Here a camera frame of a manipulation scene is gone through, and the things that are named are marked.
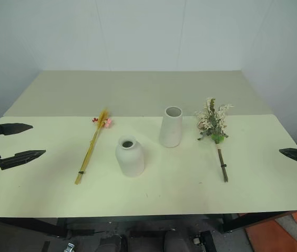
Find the yellow dried flower bundle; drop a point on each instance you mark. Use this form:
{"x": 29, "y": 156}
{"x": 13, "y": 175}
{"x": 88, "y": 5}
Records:
{"x": 93, "y": 141}

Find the white tapered ceramic vase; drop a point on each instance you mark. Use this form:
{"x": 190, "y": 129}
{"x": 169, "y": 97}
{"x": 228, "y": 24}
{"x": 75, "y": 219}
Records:
{"x": 170, "y": 127}

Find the green white dried flower bouquet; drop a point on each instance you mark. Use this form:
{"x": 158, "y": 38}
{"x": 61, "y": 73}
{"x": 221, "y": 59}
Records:
{"x": 214, "y": 123}

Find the white rounded ceramic vase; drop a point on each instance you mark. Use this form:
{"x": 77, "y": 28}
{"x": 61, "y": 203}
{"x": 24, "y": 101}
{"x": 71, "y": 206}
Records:
{"x": 130, "y": 156}

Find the dark rounded robot foot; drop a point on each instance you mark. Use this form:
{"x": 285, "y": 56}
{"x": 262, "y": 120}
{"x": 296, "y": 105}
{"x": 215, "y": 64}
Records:
{"x": 111, "y": 242}
{"x": 174, "y": 240}

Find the black metal table frame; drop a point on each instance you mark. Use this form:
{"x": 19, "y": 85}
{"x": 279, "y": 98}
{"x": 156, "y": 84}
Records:
{"x": 59, "y": 225}

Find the orange floor mat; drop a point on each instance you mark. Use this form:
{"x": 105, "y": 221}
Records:
{"x": 285, "y": 231}

